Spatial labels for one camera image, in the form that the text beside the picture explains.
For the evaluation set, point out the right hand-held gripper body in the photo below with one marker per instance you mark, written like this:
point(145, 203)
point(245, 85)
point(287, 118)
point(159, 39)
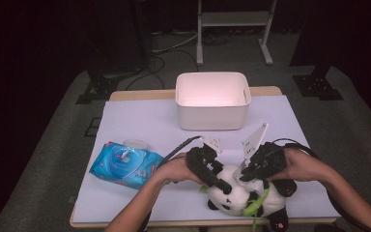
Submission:
point(270, 159)

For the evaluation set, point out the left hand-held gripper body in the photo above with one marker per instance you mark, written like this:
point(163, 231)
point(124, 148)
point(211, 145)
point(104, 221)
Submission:
point(201, 161)

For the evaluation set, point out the white wet wipe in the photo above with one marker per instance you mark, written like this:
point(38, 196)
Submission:
point(249, 186)

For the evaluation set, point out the panda plush toy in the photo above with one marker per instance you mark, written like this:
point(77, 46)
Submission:
point(235, 196)

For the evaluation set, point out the white plastic storage box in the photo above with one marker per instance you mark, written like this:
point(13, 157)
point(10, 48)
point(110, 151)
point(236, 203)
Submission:
point(212, 117)

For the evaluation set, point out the blue wet wipes pack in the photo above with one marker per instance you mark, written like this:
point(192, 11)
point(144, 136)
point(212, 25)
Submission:
point(109, 167)

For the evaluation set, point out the person's left hand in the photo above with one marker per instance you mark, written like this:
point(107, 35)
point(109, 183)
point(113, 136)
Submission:
point(174, 170)

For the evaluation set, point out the person's right hand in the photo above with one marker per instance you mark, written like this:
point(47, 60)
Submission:
point(302, 166)

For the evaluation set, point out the black stand base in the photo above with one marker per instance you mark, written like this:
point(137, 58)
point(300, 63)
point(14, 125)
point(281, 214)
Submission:
point(315, 87)
point(99, 87)

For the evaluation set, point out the light wooden table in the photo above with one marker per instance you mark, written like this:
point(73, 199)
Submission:
point(141, 94)

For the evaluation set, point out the black floor hatch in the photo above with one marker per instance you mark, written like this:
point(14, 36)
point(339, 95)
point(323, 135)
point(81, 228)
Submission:
point(93, 127)

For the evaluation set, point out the white metal stand frame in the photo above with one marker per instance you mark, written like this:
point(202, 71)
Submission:
point(235, 18)

